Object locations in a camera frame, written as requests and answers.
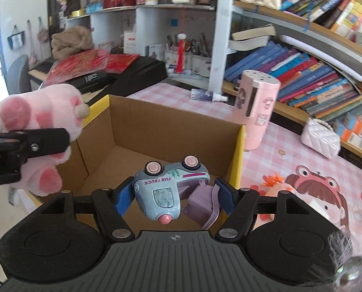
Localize electronic piano keyboard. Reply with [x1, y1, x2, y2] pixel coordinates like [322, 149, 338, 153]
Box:
[27, 56, 57, 83]

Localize large black ribbed case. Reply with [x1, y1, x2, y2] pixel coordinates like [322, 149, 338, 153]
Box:
[84, 55, 169, 101]

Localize pink cylindrical sticker container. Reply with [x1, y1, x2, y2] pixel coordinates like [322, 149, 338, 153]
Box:
[232, 69, 281, 151]

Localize small purple toy box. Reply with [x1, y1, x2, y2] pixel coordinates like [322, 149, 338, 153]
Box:
[183, 180, 222, 230]

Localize grey chair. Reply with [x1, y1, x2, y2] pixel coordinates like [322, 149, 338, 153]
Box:
[6, 55, 31, 97]

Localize white paper roll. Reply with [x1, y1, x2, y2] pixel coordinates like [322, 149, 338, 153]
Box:
[279, 34, 362, 83]

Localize hanging tote bag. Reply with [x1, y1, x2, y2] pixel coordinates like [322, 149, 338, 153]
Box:
[7, 25, 25, 51]

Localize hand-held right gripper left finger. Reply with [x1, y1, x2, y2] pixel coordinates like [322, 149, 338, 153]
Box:
[39, 177, 136, 242]

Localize brown crumpled cloth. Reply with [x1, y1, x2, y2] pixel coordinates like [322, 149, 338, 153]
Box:
[51, 26, 94, 62]

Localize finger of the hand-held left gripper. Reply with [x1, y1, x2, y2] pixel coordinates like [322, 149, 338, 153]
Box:
[0, 128, 71, 162]

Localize white box with red label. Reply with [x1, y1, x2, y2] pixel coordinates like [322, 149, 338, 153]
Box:
[123, 30, 138, 56]

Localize yellow cardboard box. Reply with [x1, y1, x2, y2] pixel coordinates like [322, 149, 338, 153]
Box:
[24, 94, 246, 219]

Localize pink chick plush toy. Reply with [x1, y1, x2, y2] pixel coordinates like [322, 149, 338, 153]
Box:
[249, 173, 297, 221]

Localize white pen holder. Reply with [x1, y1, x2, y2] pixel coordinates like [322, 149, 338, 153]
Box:
[191, 53, 213, 78]
[164, 48, 194, 75]

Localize white quilted purse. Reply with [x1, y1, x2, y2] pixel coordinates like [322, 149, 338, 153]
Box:
[300, 118, 341, 159]

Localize white shelf unit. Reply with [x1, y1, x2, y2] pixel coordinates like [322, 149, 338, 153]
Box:
[64, 0, 244, 97]

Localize thick open book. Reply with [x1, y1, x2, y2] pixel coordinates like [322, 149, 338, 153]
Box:
[229, 25, 278, 52]

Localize pink checked cartoon table mat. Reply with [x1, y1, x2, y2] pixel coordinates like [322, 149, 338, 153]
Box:
[126, 82, 362, 280]

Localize orange and blue boxes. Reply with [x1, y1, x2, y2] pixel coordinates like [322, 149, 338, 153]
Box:
[332, 112, 362, 152]

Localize light blue toy truck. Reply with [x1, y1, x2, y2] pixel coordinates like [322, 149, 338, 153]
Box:
[133, 155, 211, 225]

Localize red paper packet in plastic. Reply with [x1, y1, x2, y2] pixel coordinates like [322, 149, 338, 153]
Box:
[44, 49, 110, 87]

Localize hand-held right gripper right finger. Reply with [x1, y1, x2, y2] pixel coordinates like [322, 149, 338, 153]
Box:
[213, 178, 315, 242]

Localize flat black box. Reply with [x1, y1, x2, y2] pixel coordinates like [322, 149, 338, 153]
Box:
[68, 70, 118, 91]

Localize pink pig plush toy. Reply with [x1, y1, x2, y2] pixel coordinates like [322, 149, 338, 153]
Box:
[0, 83, 89, 197]

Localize red tassel ornament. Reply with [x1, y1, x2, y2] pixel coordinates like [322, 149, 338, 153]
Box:
[174, 32, 188, 74]

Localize stack of slanted books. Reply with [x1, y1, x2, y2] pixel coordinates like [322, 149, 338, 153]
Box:
[279, 0, 362, 41]

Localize small spray bottle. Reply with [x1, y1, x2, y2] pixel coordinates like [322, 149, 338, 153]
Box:
[190, 88, 229, 103]

